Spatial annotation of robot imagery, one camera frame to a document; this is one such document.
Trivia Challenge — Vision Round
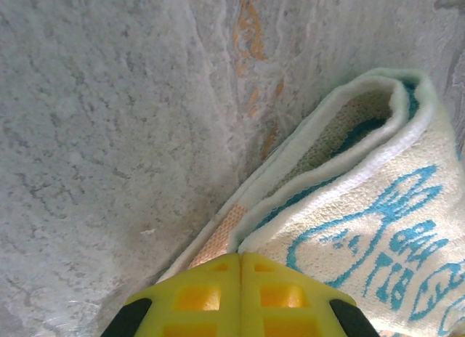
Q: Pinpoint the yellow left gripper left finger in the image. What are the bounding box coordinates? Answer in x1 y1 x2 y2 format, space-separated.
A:
100 252 243 337

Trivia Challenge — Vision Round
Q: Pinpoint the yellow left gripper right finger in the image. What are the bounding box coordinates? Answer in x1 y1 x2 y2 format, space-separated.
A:
239 252 381 337

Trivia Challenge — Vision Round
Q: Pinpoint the teal and cream bunny towel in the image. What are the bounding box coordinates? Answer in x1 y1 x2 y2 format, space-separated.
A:
155 67 465 337

